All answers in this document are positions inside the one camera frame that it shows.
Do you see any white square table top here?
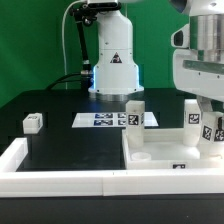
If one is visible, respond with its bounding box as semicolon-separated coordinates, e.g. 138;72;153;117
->
122;128;224;170

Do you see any black cable bundle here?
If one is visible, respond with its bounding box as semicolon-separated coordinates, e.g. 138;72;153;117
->
45;71;92;92

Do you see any white U-shaped obstacle fence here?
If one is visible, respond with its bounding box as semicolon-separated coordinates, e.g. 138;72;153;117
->
0;138;224;197

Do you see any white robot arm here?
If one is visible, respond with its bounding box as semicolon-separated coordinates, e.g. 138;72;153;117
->
87;0;224;110

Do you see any white sheet with tags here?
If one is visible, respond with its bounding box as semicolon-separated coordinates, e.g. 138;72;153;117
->
72;112;158;128

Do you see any white cable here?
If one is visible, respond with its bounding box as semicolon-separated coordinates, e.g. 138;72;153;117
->
61;0;88;90

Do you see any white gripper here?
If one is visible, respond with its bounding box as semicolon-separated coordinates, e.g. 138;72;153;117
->
171;24;224;114

